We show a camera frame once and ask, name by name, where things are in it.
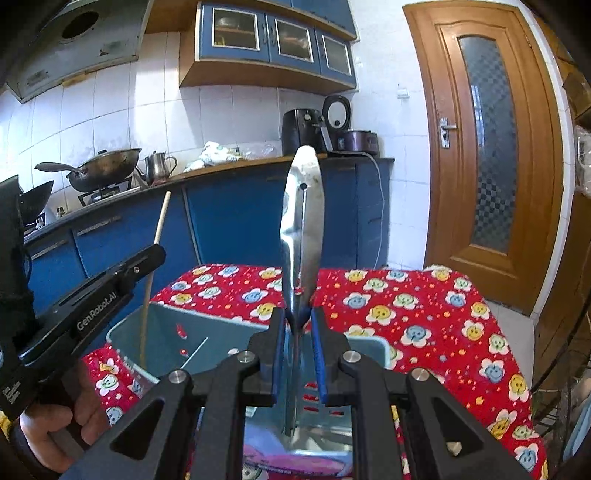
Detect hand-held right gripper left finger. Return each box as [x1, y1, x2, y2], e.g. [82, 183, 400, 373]
[60, 307, 289, 480]

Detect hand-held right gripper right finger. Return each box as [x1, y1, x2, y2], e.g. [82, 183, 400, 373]
[310, 307, 536, 480]

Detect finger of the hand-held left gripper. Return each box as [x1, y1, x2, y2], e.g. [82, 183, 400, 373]
[85, 244, 167, 301]

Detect wooden chopstick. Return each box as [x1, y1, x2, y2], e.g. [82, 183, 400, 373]
[139, 191, 172, 370]

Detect blue plastic utensil holder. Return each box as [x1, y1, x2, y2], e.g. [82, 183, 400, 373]
[106, 302, 393, 480]

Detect person's left hand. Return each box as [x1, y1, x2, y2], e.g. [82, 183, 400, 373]
[18, 357, 114, 476]

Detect gas stove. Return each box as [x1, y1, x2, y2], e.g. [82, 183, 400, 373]
[76, 180, 139, 208]

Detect metal kettle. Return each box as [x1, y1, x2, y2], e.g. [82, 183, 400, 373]
[144, 151, 178, 182]

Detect blue lower cabinets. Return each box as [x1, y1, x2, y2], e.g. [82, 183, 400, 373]
[0, 159, 395, 324]

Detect metal wok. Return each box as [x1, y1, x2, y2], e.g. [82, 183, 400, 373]
[34, 148, 143, 192]

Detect red floral tablecloth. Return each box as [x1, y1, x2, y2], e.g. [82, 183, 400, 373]
[81, 263, 550, 480]

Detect black wok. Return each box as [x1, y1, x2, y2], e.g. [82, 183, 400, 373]
[18, 180, 55, 222]

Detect white printed cloth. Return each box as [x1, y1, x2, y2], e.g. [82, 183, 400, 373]
[185, 141, 241, 172]

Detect black air fryer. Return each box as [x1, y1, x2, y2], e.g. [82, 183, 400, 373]
[281, 108, 326, 158]

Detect wooden door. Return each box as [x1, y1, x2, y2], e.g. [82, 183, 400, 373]
[404, 4, 573, 315]

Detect rice cooker with open lid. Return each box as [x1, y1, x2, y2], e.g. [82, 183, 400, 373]
[322, 95, 382, 156]

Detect grey range hood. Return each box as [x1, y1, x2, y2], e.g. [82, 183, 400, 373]
[4, 0, 153, 104]

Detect white plastic bag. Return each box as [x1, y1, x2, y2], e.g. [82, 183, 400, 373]
[575, 124, 591, 195]

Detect white power cable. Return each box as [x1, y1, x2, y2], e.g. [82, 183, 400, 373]
[365, 152, 389, 268]

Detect metal door handle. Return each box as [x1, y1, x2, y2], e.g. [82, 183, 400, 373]
[438, 117, 458, 149]

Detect blue wall cabinet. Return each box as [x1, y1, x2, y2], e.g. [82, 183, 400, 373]
[179, 0, 358, 93]

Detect wooden wall shelf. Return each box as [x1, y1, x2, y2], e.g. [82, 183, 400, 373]
[554, 46, 591, 121]

